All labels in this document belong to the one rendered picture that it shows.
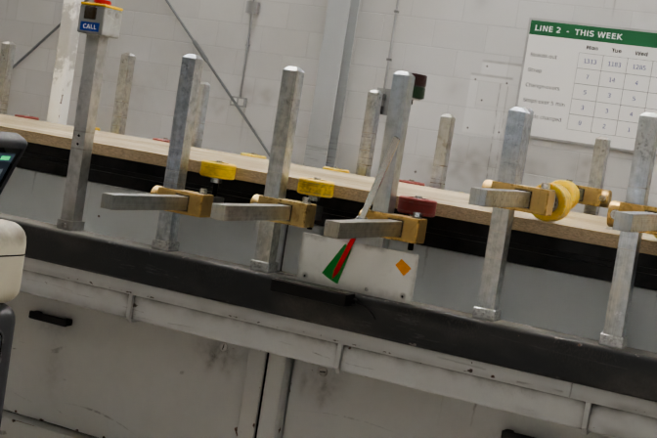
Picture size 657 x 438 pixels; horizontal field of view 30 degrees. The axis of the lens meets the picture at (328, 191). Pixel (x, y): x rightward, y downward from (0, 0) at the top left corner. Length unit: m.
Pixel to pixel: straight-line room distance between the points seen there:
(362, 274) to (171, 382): 0.73
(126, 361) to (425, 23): 7.38
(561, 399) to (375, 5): 8.14
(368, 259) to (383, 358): 0.21
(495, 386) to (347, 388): 0.48
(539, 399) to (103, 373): 1.19
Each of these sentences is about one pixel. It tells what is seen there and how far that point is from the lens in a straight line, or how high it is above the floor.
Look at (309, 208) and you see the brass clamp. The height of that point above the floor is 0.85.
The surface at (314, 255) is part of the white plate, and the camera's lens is 2.54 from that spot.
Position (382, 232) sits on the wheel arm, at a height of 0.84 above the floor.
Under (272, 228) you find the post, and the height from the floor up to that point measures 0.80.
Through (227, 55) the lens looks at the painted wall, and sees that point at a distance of 10.95.
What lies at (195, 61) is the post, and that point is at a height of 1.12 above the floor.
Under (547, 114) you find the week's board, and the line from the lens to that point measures 9.78.
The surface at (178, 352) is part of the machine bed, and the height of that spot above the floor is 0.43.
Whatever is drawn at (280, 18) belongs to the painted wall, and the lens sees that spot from 10.74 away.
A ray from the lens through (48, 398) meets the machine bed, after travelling 3.25.
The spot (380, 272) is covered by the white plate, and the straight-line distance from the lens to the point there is 2.48.
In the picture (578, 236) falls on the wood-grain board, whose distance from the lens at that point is 2.54.
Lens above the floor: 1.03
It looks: 3 degrees down
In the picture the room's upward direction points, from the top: 9 degrees clockwise
